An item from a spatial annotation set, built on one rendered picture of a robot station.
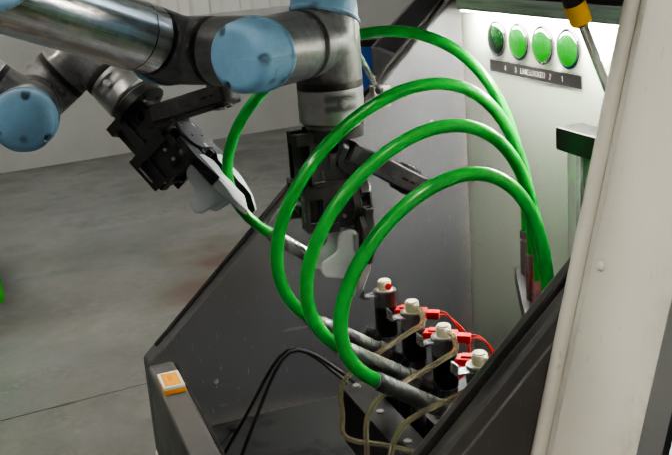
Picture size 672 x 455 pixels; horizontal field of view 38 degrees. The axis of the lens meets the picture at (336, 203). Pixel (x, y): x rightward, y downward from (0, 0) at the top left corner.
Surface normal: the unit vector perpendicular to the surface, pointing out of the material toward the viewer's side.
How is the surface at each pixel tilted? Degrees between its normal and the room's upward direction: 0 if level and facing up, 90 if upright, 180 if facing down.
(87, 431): 0
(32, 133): 89
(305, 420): 0
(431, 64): 90
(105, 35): 113
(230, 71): 90
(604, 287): 76
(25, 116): 90
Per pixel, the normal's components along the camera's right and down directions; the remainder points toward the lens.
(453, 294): 0.35, 0.22
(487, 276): -0.93, 0.16
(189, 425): -0.07, -0.96
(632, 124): -0.92, -0.07
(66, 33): 0.49, 0.76
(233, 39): -0.56, 0.26
